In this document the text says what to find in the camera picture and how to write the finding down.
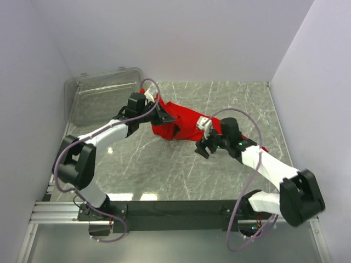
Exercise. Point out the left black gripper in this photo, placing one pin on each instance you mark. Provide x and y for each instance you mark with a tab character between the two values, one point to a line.
162	116

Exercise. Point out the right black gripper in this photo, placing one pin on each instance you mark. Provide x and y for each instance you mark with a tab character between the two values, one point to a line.
201	146

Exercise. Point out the red t shirt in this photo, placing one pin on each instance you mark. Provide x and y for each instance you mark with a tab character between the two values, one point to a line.
184	128

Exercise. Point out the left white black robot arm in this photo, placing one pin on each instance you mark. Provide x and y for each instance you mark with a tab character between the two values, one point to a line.
75	161

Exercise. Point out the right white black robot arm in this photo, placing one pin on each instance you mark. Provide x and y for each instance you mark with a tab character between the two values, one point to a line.
298	198

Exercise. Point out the clear plastic storage bin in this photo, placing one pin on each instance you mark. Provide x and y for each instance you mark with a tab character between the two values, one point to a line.
96	98

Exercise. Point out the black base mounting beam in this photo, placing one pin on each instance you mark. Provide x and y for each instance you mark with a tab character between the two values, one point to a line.
164	215

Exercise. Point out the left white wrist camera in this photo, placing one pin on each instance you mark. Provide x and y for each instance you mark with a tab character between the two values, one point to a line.
151	94

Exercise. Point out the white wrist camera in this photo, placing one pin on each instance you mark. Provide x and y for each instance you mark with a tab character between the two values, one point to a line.
204	124
151	94

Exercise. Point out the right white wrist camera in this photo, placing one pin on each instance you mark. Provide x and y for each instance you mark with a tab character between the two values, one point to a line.
204	124

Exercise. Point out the aluminium extrusion frame rail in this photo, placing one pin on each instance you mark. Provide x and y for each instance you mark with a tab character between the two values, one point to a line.
60	213

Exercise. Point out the right aluminium side rail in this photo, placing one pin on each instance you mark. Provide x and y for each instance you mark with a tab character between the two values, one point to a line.
320	240

